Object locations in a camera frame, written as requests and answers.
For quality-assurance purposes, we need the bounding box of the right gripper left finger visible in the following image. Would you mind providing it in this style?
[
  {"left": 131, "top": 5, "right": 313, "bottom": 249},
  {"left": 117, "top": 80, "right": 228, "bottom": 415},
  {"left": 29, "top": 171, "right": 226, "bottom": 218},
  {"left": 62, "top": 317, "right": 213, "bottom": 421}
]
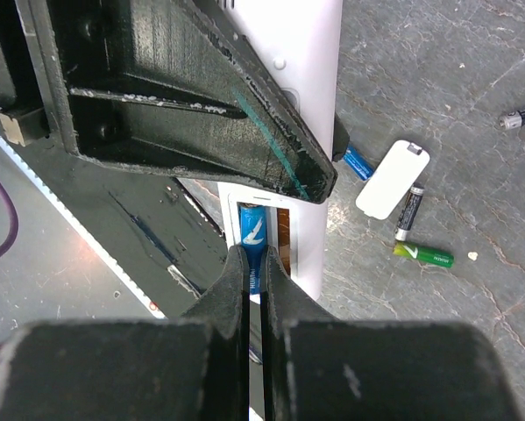
[{"left": 0, "top": 246, "right": 249, "bottom": 420}]

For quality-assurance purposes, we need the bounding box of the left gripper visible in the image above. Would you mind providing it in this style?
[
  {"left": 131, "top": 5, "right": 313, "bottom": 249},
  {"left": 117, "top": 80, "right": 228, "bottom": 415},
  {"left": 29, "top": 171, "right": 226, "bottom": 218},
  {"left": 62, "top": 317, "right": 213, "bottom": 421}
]
[{"left": 0, "top": 0, "right": 70, "bottom": 153}]

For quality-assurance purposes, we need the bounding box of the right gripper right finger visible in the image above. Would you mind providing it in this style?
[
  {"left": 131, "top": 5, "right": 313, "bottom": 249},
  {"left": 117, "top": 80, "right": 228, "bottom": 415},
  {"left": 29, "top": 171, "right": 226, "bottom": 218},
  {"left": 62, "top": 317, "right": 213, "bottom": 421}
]
[{"left": 260, "top": 247, "right": 521, "bottom": 420}]

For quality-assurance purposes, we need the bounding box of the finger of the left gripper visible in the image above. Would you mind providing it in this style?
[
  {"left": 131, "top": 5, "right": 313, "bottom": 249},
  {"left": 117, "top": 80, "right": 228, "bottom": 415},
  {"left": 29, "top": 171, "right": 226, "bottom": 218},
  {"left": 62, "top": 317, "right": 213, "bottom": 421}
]
[
  {"left": 27, "top": 0, "right": 338, "bottom": 205},
  {"left": 331, "top": 114, "right": 350, "bottom": 161}
]

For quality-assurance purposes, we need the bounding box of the white battery cover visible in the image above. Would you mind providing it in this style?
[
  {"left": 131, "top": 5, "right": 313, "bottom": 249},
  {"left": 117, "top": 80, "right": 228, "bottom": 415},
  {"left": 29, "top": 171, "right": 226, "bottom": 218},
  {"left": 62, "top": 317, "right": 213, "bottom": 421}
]
[{"left": 355, "top": 139, "right": 430, "bottom": 220}]

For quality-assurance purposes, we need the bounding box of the white remote control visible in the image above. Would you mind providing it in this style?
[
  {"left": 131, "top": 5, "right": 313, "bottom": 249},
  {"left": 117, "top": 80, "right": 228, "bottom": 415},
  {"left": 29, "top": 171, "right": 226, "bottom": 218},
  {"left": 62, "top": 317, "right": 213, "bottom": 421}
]
[{"left": 218, "top": 1, "right": 343, "bottom": 298}]

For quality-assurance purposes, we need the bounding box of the blue battery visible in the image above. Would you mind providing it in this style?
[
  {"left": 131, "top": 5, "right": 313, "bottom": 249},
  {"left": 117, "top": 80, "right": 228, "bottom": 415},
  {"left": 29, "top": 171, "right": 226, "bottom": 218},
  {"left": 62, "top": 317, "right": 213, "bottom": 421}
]
[
  {"left": 343, "top": 145, "right": 374, "bottom": 182},
  {"left": 239, "top": 203, "right": 267, "bottom": 296}
]

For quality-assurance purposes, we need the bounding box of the green battery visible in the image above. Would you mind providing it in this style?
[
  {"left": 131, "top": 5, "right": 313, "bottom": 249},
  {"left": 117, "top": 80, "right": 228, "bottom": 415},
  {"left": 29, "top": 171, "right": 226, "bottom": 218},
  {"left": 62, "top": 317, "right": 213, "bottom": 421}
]
[{"left": 393, "top": 241, "right": 454, "bottom": 268}]

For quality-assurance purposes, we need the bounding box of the black orange battery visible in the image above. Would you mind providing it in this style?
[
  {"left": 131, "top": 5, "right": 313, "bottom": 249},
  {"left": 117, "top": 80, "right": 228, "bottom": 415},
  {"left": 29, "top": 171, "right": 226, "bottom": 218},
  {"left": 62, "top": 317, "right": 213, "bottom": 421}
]
[{"left": 499, "top": 108, "right": 525, "bottom": 131}]

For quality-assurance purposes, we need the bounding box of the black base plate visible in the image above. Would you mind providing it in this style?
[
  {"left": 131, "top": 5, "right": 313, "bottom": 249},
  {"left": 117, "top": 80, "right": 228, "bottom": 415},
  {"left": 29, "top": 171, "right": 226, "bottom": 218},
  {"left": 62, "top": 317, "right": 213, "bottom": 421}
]
[{"left": 12, "top": 140, "right": 227, "bottom": 316}]

